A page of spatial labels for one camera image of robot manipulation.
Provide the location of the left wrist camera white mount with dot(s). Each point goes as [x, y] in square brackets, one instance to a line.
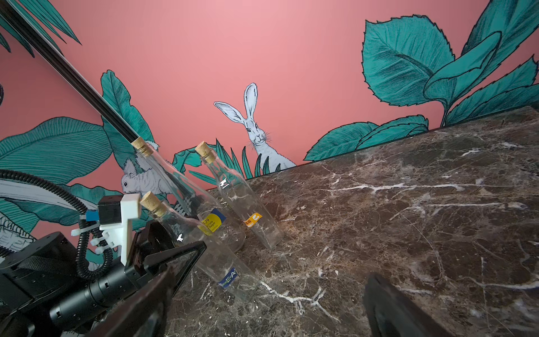
[114, 218]

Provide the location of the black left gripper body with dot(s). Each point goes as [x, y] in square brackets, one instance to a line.
[76, 311]

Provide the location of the black left frame post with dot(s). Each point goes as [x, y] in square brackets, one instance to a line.
[22, 26]

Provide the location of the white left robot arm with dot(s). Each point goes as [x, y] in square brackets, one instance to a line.
[44, 296]

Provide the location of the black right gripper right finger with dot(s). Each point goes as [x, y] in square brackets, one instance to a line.
[391, 313]

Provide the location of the glass bottle yellow price label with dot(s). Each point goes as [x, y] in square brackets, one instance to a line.
[161, 177]

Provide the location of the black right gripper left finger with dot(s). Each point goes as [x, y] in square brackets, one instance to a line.
[145, 312]

